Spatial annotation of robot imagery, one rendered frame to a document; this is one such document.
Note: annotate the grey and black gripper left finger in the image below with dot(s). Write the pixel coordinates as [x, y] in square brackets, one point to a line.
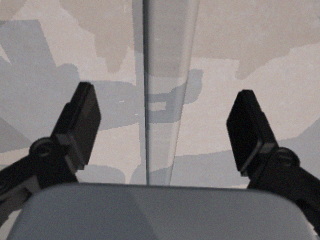
[53, 160]

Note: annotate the grey rectangular bar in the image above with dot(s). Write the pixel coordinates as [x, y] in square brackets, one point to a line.
[168, 33]

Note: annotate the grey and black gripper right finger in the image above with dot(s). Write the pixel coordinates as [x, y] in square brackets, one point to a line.
[256, 153]

